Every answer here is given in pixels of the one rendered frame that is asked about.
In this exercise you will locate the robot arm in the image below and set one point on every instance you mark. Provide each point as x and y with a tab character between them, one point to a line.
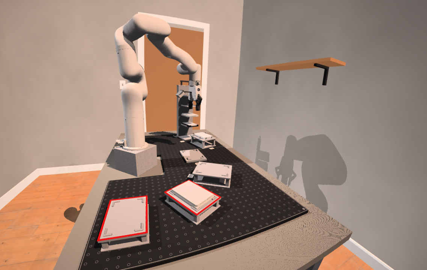
135	91

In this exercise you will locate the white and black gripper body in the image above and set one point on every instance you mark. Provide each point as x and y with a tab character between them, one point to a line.
195	90

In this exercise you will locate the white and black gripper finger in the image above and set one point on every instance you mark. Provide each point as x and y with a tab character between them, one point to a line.
198	103
190	106

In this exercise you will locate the beige rectangular nest with red border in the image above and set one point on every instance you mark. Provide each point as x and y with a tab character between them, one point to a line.
126	224

